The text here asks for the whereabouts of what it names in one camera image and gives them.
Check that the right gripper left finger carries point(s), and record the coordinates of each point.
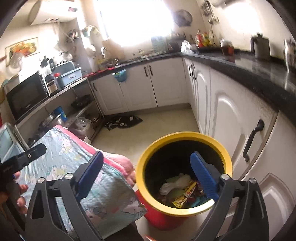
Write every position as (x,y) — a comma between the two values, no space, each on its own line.
(44,221)

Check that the white tissue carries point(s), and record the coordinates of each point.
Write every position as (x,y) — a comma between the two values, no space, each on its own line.
(181,183)

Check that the dark metal canister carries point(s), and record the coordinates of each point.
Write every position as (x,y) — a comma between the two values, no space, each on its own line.
(260,47)

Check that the black microwave oven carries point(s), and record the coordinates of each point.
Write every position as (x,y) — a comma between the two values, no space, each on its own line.
(27,94)

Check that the cartoon print table cloth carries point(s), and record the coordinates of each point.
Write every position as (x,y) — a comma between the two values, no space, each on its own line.
(111,204)

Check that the wall exhaust fan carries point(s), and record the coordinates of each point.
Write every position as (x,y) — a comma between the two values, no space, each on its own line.
(182,18)

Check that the plastic drawer cabinet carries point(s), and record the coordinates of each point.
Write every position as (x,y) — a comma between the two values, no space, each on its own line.
(12,143)

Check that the framed food picture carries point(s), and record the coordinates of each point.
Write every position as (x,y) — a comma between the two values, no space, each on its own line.
(27,48)

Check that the blue hanging basket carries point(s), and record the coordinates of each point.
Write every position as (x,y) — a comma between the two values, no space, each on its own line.
(120,76)

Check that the person's left hand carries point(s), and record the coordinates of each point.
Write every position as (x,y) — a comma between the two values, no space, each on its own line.
(14,190)

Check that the black floor mat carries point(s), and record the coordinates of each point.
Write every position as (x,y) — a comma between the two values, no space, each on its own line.
(122,121)

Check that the black electric kettle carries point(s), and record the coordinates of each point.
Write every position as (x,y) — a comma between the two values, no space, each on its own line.
(47,66)

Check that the brown glass jar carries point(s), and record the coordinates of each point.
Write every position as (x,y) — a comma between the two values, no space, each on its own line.
(227,47)

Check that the yellow rimmed trash bin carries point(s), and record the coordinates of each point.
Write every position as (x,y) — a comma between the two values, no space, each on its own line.
(167,160)

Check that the steel kettle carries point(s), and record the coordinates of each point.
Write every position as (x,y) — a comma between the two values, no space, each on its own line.
(289,54)

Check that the yellow small carton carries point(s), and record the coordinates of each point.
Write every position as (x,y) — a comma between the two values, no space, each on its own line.
(181,201)

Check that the blue plastic dish tub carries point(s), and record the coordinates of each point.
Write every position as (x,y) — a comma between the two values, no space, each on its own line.
(69,77)

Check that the blue can on shelf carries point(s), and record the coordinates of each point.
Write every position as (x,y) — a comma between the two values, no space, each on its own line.
(59,111)

